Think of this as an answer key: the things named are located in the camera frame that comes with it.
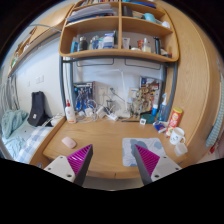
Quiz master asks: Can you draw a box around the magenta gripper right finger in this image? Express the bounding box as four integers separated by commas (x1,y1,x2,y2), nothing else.
135,152,181,185

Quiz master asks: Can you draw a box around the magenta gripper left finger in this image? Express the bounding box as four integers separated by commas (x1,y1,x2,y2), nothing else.
45,144,93,186

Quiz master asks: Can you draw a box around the blue white mouse pad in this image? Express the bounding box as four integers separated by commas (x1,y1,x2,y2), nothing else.
122,138,166,167

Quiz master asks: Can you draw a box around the translucent plastic cup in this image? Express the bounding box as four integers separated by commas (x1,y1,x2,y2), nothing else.
174,143,188,156

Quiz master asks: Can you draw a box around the white mug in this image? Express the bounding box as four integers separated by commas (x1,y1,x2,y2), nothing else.
170,127,186,145

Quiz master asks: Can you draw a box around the red yellow chips can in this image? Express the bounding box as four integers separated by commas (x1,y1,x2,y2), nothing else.
165,107,183,137

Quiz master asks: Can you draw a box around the white lotion bottle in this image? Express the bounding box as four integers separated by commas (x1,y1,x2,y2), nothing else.
65,102,76,123

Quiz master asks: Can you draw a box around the plaid bed sheet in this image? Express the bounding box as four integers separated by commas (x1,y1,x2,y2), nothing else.
3,125,51,164

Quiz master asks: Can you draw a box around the blue spray bottle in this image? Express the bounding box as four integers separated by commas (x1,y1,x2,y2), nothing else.
157,93,167,121

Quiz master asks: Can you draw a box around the black backpack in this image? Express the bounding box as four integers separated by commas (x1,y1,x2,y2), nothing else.
28,91,49,127

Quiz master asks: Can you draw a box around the white power adapter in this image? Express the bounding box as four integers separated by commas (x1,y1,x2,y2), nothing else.
107,113,118,121

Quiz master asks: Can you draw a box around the blue figure box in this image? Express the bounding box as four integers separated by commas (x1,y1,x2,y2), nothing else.
74,82,95,112

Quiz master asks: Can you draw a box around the colourful poster box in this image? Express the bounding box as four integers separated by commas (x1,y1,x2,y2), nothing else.
140,77,162,113

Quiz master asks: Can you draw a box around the teal blanket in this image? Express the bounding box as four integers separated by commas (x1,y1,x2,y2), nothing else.
1,110,28,139

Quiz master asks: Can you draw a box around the stack of papers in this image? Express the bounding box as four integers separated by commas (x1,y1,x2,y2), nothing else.
67,3,113,22

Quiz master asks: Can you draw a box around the wooden wall shelf unit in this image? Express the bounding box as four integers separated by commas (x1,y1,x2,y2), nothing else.
59,0,179,63

